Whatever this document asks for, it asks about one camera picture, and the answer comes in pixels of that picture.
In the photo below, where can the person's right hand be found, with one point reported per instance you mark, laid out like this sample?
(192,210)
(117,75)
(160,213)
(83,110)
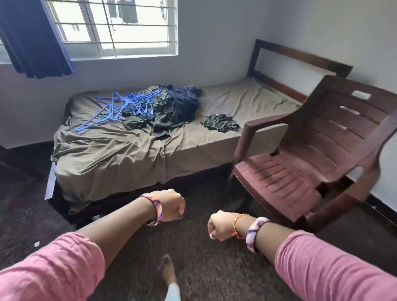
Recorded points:
(222,226)

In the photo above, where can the person's left hand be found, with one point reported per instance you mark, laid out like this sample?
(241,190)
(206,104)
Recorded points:
(172,204)

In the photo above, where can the olive green button shirt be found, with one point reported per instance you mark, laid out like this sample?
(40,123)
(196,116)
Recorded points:
(146,118)

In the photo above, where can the olive green t-shirt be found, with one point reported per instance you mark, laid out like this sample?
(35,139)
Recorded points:
(220,123)

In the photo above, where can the pile of blue hangers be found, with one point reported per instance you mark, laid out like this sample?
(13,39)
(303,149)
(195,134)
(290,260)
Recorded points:
(111,105)

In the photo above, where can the person's left forearm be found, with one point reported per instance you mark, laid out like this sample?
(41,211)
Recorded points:
(118,229)

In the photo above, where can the person's bare foot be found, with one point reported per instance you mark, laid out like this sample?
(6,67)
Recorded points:
(167,270)

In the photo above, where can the dark wooden bed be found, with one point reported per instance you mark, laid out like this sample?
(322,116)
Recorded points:
(298,57)

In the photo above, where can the striped orange purple bangle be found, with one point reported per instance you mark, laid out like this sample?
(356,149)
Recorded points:
(155,204)

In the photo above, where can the striped white purple bangle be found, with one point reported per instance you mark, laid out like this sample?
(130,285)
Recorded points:
(254,232)

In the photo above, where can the maroon plastic chair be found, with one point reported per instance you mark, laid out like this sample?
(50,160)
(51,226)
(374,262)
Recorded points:
(291,180)

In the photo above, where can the white framed window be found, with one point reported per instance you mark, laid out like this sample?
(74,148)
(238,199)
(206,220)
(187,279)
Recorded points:
(136,48)

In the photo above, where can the white chair label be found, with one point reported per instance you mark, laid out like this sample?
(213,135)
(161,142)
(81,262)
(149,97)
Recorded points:
(361,95)

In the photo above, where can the blue curtain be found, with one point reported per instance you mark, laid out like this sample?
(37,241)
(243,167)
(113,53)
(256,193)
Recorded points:
(31,37)

